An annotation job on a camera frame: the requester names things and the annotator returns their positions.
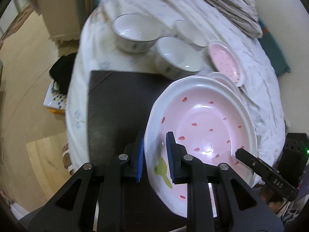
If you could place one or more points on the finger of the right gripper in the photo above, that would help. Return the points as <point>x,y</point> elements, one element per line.
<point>268,174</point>

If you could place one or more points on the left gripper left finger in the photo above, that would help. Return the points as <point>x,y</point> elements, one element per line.
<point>135,153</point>

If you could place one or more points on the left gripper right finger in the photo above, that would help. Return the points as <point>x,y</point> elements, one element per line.
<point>178,160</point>

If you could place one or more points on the large pink strawberry plate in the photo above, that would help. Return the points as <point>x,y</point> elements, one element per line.
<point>209,120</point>

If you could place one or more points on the small white fish bowl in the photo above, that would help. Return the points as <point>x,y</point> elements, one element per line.
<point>176,59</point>

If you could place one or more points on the large white fish bowl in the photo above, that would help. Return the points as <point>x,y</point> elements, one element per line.
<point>135,33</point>

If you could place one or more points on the dark brown leather mat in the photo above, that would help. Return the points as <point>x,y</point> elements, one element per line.
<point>119,104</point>

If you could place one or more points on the patterned box on floor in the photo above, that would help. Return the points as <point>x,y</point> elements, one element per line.
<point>54,101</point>

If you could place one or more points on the small pink strawberry plate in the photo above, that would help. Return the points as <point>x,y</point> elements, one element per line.
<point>226,62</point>

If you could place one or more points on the teal mattress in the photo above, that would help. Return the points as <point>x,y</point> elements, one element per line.
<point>273,51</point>

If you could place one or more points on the black clothing pile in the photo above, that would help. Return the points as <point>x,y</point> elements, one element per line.
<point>61,72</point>

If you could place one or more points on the white bear print bedsheet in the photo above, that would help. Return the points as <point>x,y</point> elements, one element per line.
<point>97,51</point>

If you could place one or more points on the beige cabinet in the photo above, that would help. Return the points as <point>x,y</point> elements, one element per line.
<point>64,19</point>

